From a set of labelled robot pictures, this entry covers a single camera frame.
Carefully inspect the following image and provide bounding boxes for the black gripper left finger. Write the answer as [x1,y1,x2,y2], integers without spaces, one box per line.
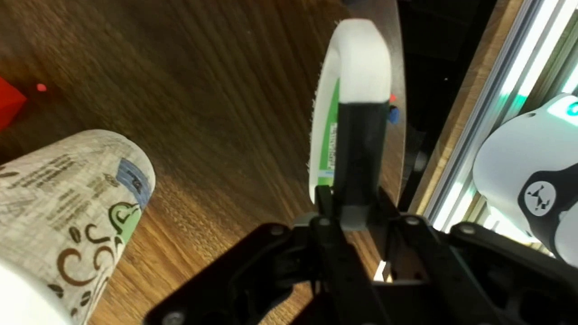
[143,182,387,325]

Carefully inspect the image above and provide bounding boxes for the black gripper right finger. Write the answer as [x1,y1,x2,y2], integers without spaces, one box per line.
[360,185,578,325]

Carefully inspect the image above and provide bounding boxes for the red cube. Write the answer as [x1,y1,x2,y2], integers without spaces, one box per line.
[0,75,30,131]

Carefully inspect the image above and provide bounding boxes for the patterned paper cup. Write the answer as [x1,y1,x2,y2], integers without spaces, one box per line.
[0,128,160,325]

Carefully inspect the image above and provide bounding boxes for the aluminium robot stand frame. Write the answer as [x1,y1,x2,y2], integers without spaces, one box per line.
[409,0,578,285]

